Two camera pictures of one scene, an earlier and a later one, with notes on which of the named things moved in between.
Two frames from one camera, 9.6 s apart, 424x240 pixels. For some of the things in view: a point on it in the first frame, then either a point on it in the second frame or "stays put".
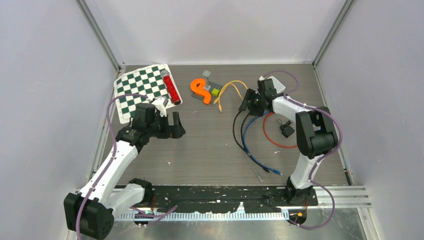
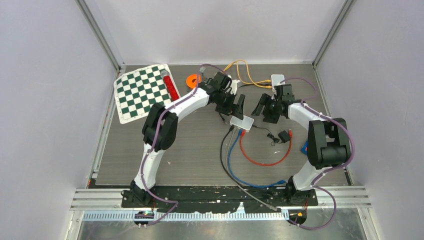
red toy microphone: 165,74 stays put
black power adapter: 287,129 -> 283,136
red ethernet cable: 284,146 -> 243,132
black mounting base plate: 216,198 stays put
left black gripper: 174,131 -> 234,110
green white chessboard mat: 154,82 stays put
